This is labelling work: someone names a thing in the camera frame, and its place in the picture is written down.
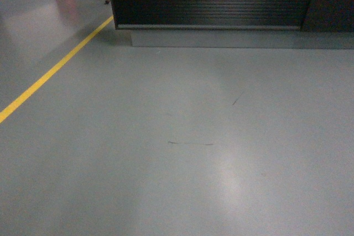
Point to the black checkout counter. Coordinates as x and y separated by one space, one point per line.
294 24

